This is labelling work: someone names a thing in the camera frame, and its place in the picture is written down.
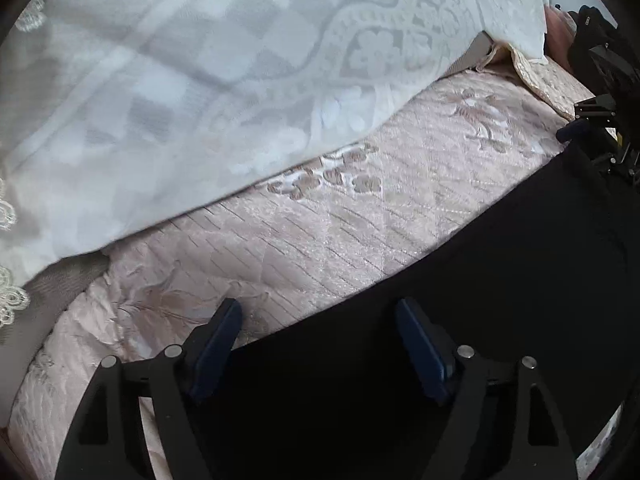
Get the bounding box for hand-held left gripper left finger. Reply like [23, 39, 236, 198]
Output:
[54, 297, 244, 480]

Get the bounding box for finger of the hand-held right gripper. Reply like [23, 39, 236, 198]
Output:
[556, 94, 618, 141]
[590, 127, 640, 183]

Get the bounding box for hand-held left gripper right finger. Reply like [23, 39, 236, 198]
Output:
[394, 297, 583, 480]

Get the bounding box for black pants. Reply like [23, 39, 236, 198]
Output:
[135, 130, 640, 480]

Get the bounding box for pink quilted floral bedspread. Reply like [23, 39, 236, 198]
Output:
[7, 45, 621, 480]

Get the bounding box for grey upholstered headboard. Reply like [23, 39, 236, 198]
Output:
[0, 252, 111, 348]

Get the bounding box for beige lace trim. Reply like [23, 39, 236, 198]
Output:
[0, 5, 48, 328]

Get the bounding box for white patterned lace cover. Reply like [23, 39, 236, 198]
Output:
[0, 0, 551, 281]

